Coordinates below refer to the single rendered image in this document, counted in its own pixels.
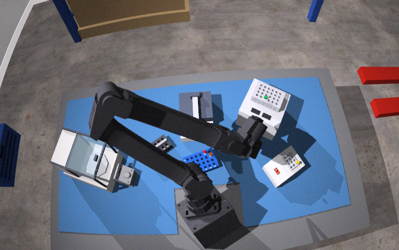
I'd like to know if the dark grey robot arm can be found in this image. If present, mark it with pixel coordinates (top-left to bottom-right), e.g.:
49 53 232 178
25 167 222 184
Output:
89 81 268 219

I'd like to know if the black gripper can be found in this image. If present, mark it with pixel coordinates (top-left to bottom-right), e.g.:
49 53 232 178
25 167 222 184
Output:
249 140 263 159

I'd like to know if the blue tube rack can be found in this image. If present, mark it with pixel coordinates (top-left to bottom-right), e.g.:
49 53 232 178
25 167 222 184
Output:
183 148 219 172

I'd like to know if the blue bench mat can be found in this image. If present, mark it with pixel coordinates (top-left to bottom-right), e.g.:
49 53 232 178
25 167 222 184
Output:
59 77 351 235

